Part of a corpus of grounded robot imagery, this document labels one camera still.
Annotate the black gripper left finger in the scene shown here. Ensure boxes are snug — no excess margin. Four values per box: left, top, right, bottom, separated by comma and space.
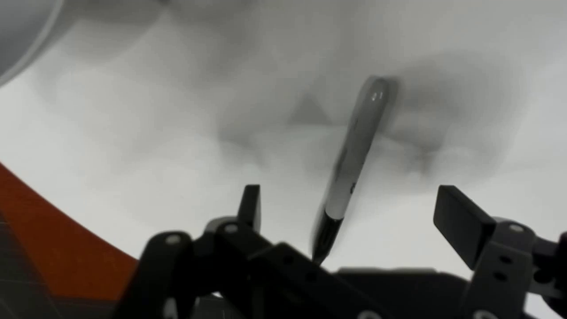
111, 182, 378, 319

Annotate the black and silver pen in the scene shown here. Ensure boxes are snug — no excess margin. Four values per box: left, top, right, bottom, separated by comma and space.
309, 74, 400, 267

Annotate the grey bowl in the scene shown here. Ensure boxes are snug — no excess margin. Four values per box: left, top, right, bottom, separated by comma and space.
0, 0, 67, 86

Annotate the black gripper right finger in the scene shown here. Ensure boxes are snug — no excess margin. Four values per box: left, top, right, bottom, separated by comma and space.
432, 182, 567, 319

